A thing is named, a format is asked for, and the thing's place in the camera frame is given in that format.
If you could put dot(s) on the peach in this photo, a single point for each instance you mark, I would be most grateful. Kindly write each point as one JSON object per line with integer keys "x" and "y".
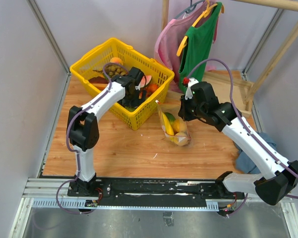
{"x": 117, "y": 60}

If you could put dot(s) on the papaya slice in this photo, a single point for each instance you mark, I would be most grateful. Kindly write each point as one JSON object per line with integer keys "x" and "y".
{"x": 99, "y": 82}

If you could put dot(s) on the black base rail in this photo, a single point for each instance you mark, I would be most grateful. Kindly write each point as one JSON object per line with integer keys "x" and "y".
{"x": 153, "y": 193}

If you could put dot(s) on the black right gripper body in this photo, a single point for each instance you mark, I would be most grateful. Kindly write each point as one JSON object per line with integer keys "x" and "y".
{"x": 190, "y": 111}

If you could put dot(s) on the orange pumpkin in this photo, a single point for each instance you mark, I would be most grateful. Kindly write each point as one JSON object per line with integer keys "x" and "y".
{"x": 152, "y": 88}

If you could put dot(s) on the yellow lemon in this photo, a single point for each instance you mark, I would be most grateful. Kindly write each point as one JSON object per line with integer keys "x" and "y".
{"x": 179, "y": 125}

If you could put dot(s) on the yellow banana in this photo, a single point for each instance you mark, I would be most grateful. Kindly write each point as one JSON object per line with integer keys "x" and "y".
{"x": 167, "y": 125}

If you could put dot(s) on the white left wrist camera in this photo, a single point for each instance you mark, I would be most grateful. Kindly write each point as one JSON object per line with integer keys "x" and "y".
{"x": 142, "y": 83}

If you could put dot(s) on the green cabbage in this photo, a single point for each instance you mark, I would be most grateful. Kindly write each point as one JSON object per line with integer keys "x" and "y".
{"x": 131, "y": 109}

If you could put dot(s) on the wooden clothes rack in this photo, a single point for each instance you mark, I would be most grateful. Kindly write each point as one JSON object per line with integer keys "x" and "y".
{"x": 240, "y": 91}

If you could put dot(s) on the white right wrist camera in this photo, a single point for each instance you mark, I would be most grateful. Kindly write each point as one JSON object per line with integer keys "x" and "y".
{"x": 189, "y": 83}

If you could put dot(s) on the pink shirt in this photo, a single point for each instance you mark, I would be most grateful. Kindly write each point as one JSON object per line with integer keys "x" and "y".
{"x": 171, "y": 41}

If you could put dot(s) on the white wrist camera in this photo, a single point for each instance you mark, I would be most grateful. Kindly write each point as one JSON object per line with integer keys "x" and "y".
{"x": 142, "y": 83}
{"x": 189, "y": 83}

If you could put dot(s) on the watermelon slice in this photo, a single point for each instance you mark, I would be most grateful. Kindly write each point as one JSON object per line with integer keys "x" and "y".
{"x": 147, "y": 80}

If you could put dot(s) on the yellow apple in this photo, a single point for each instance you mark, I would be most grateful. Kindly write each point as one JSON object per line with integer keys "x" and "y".
{"x": 181, "y": 139}

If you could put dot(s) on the yellow plastic basket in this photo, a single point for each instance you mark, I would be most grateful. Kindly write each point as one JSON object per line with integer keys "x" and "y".
{"x": 95, "y": 59}

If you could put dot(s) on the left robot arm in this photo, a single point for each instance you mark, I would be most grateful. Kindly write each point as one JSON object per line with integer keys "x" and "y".
{"x": 82, "y": 132}

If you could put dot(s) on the clear zip top bag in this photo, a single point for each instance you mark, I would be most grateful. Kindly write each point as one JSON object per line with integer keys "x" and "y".
{"x": 173, "y": 108}

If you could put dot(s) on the orange green mango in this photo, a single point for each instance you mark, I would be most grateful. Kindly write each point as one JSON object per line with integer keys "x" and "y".
{"x": 171, "y": 119}

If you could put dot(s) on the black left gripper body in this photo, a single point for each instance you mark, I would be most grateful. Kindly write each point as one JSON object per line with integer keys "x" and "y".
{"x": 133, "y": 100}

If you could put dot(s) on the grey hanger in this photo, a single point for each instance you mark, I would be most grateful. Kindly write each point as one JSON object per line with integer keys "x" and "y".
{"x": 189, "y": 9}

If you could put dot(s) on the longan bunch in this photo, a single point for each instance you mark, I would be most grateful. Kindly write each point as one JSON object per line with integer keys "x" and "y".
{"x": 112, "y": 70}

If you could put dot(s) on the green shirt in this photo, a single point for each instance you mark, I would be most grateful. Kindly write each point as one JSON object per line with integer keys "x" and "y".
{"x": 198, "y": 44}

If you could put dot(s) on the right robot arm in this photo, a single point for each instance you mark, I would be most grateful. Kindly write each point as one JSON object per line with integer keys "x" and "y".
{"x": 277, "y": 177}

